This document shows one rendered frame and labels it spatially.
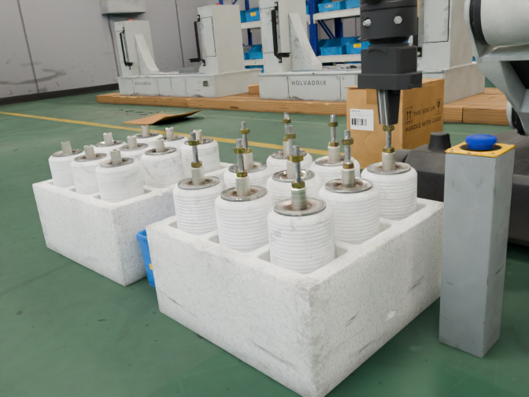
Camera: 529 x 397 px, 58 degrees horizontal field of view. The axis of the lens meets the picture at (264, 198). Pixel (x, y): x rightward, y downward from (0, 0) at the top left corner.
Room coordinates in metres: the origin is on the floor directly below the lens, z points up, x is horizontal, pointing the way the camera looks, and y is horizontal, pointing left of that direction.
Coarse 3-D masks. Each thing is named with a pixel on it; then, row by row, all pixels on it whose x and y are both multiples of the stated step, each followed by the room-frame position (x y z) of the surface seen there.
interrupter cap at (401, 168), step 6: (378, 162) 0.84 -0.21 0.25; (396, 162) 0.83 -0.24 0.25; (372, 168) 0.81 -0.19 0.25; (378, 168) 0.81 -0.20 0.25; (396, 168) 0.81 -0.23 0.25; (402, 168) 0.80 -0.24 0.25; (408, 168) 0.79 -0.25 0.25; (378, 174) 0.78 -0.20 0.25; (384, 174) 0.77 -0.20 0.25; (390, 174) 0.77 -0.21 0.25; (396, 174) 0.77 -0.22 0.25
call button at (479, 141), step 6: (468, 138) 0.65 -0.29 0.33; (474, 138) 0.64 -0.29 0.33; (480, 138) 0.64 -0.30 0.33; (486, 138) 0.64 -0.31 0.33; (492, 138) 0.64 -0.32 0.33; (468, 144) 0.65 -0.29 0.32; (474, 144) 0.64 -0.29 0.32; (480, 144) 0.63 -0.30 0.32; (486, 144) 0.63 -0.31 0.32; (492, 144) 0.63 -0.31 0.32
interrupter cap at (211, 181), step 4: (208, 176) 0.85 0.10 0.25; (212, 176) 0.84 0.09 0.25; (184, 180) 0.83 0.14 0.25; (188, 180) 0.83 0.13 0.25; (208, 180) 0.83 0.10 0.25; (212, 180) 0.82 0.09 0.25; (216, 180) 0.82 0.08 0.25; (180, 184) 0.81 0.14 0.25; (184, 184) 0.81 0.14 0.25; (188, 184) 0.81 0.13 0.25; (192, 184) 0.81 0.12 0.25; (204, 184) 0.80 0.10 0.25; (208, 184) 0.79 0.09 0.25; (212, 184) 0.79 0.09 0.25; (216, 184) 0.80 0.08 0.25; (180, 188) 0.79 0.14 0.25; (184, 188) 0.79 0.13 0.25; (188, 188) 0.78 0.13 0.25; (192, 188) 0.78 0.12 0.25; (196, 188) 0.78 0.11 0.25; (200, 188) 0.78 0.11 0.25; (204, 188) 0.78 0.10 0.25
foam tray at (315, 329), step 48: (192, 240) 0.73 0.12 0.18; (336, 240) 0.68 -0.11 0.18; (384, 240) 0.66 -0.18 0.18; (432, 240) 0.76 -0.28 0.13; (192, 288) 0.73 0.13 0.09; (240, 288) 0.63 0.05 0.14; (288, 288) 0.56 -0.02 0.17; (336, 288) 0.57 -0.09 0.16; (384, 288) 0.66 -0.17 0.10; (432, 288) 0.76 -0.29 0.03; (240, 336) 0.64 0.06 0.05; (288, 336) 0.57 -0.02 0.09; (336, 336) 0.57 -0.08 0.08; (384, 336) 0.66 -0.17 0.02; (288, 384) 0.57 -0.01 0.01; (336, 384) 0.57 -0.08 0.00
